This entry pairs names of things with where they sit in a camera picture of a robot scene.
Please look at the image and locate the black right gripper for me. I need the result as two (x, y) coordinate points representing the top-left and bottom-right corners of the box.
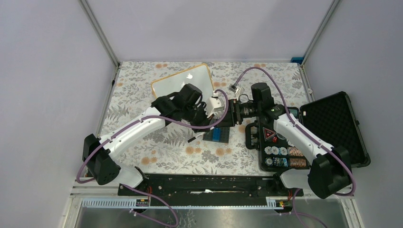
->
(215, 99), (261, 128)

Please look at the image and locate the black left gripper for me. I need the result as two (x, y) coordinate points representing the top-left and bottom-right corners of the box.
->
(182, 102), (215, 133)

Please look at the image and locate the yellow framed whiteboard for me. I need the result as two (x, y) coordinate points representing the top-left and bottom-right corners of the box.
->
(151, 64), (215, 102)

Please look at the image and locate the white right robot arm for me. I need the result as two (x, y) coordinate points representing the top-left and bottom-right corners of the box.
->
(221, 83), (355, 199)

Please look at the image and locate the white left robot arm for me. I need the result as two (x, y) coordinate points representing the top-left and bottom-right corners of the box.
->
(83, 84), (221, 195)

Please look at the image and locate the dark grey brick baseplate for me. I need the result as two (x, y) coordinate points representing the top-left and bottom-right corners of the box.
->
(203, 127), (230, 143)

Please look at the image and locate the blue toy brick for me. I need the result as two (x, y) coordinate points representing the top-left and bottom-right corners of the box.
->
(212, 128), (221, 142)

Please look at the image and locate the black poker chip case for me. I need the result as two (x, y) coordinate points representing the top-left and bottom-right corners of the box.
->
(245, 91), (372, 172)

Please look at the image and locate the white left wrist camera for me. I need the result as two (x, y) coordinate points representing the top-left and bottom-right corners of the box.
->
(206, 92), (225, 116)

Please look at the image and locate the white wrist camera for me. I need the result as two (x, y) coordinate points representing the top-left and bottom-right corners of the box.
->
(206, 92), (225, 116)
(228, 85), (240, 94)

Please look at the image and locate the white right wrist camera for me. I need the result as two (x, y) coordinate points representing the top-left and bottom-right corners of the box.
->
(228, 85), (240, 94)

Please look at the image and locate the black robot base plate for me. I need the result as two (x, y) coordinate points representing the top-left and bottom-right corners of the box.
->
(136, 173), (303, 201)

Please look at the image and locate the blue corner bracket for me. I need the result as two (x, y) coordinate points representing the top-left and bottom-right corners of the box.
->
(290, 57), (304, 65)

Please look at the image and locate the white slotted cable duct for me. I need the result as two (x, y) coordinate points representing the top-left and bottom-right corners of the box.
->
(82, 197), (283, 209)

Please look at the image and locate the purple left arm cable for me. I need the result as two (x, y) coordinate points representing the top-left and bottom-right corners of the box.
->
(76, 89), (230, 228)

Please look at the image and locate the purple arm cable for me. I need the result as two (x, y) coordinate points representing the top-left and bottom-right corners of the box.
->
(232, 66), (357, 228)
(76, 89), (230, 228)

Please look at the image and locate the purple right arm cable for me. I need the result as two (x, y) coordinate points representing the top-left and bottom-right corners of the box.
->
(232, 66), (357, 228)

